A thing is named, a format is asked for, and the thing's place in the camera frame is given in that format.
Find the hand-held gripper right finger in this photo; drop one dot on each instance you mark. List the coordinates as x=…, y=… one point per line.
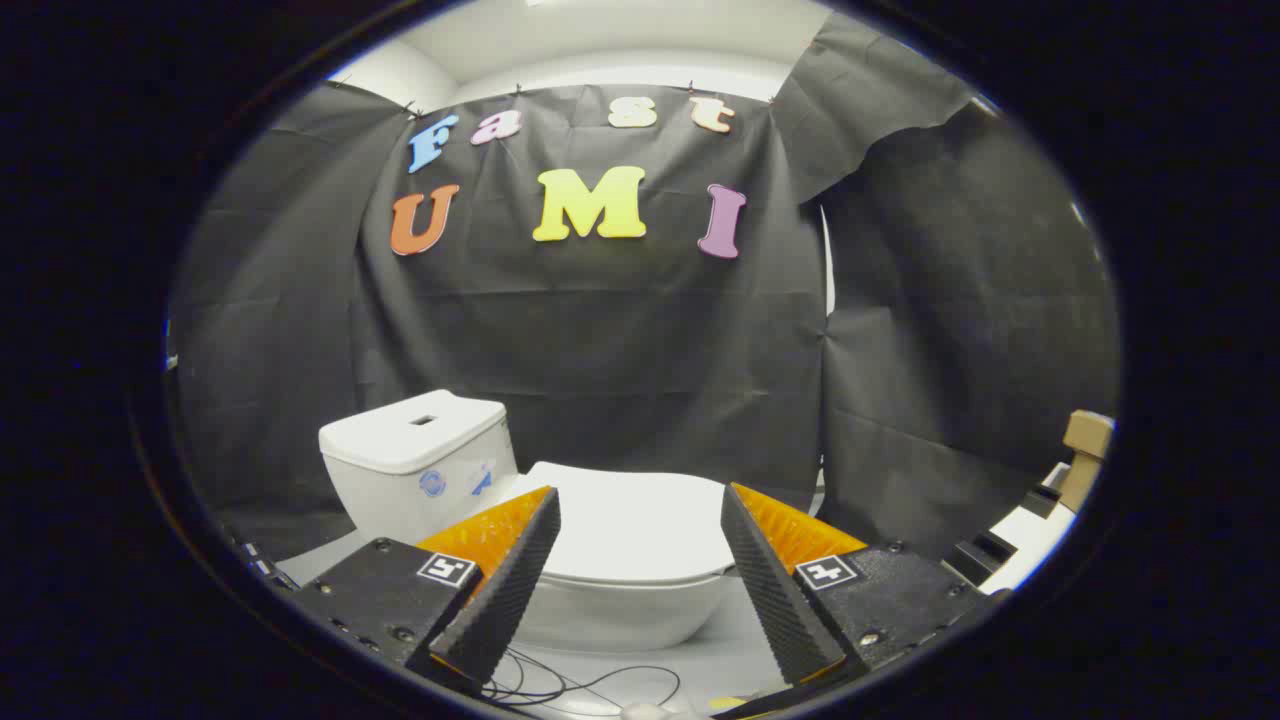
x=775, y=590

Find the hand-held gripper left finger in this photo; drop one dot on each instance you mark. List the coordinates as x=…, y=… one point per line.
x=505, y=590

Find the white toilet lid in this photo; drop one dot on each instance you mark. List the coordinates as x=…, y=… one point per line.
x=630, y=520

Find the white board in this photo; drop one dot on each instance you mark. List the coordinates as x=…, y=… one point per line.
x=1030, y=535

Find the black backdrop cloth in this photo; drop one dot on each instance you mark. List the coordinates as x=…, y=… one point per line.
x=620, y=330

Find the brown cardboard box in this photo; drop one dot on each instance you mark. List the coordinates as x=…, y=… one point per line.
x=1085, y=445

